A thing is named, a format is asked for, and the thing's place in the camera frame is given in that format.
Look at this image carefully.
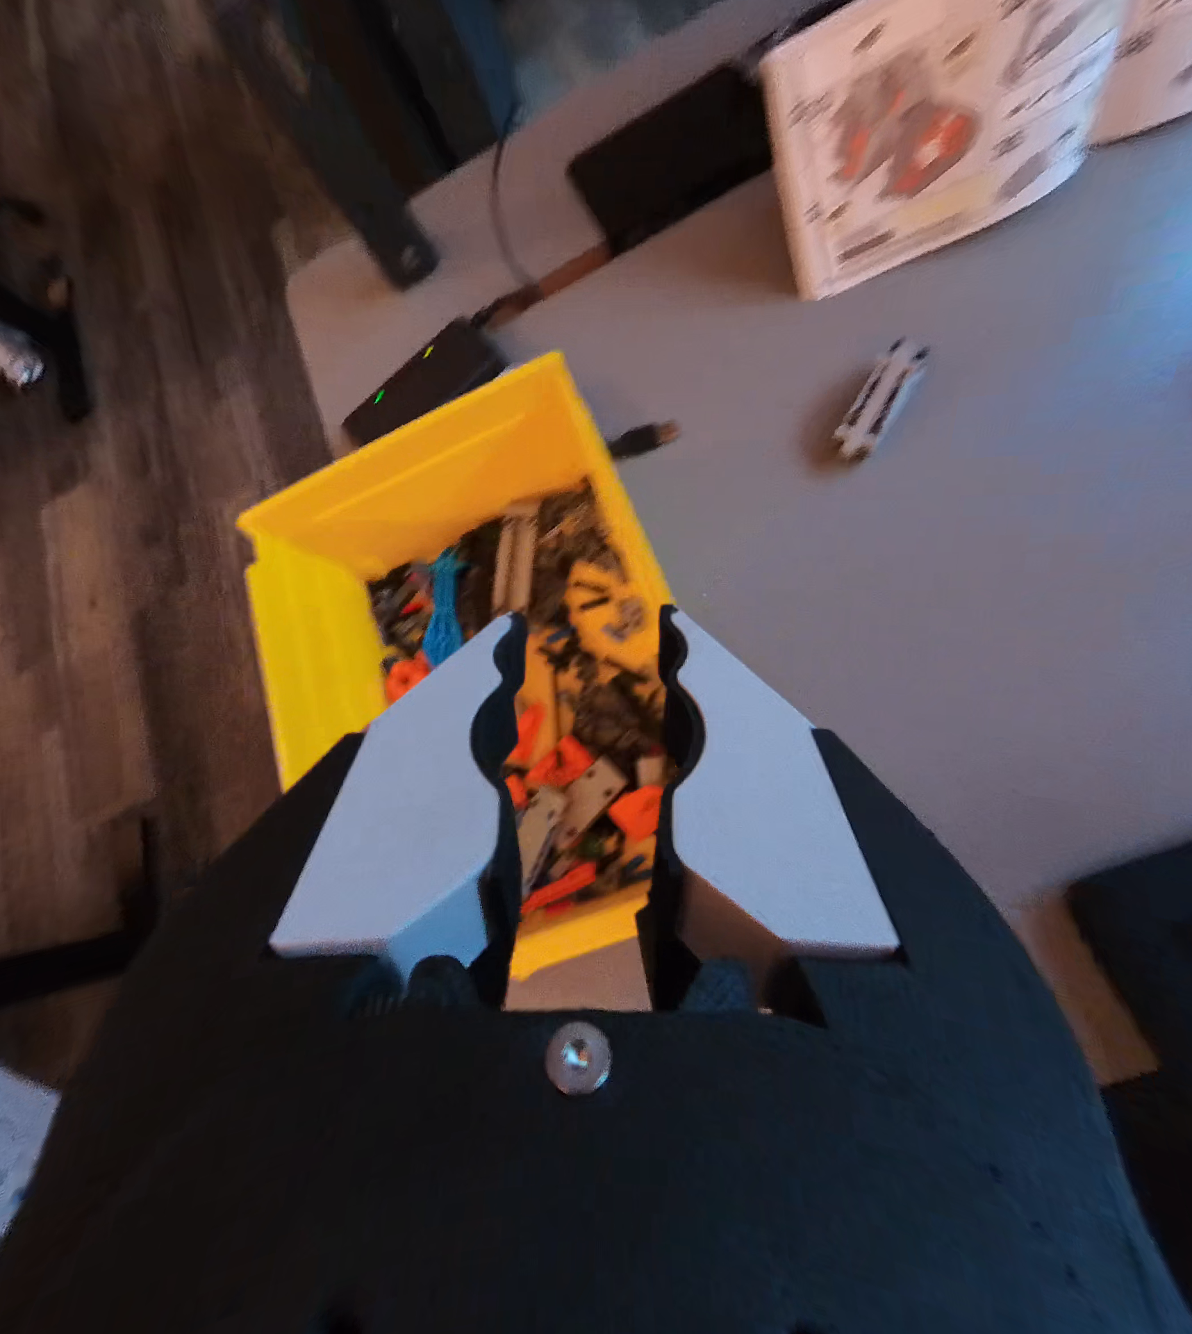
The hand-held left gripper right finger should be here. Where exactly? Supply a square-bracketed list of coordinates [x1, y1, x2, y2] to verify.
[639, 605, 902, 1006]

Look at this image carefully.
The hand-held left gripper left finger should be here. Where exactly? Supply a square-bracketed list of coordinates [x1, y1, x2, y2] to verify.
[271, 613, 529, 1006]

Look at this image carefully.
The yellow plastic bin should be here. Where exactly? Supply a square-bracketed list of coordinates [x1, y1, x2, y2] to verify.
[236, 350, 676, 981]

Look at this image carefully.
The pile of small toy parts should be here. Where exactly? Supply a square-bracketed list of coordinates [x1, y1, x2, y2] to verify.
[368, 480, 676, 917]

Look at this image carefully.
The black furniture foot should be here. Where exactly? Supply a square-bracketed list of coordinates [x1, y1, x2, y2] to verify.
[0, 820, 163, 1014]

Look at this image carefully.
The grey toy brick assembly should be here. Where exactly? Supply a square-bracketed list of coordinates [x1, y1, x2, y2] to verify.
[831, 334, 933, 462]

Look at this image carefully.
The black device with green lights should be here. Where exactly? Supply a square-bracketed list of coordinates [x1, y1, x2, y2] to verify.
[341, 317, 509, 449]

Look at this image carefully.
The black flat box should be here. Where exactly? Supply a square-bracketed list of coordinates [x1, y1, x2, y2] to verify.
[567, 63, 774, 255]

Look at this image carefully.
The open instruction booklet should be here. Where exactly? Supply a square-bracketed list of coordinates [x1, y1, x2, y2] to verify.
[759, 0, 1192, 301]

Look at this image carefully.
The black cable plug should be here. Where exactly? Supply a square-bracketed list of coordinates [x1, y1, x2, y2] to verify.
[606, 418, 682, 460]

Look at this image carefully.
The brown cable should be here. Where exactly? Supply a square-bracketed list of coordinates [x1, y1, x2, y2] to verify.
[467, 238, 614, 329]

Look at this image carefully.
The black cable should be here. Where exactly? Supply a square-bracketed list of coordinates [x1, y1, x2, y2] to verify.
[490, 98, 556, 313]

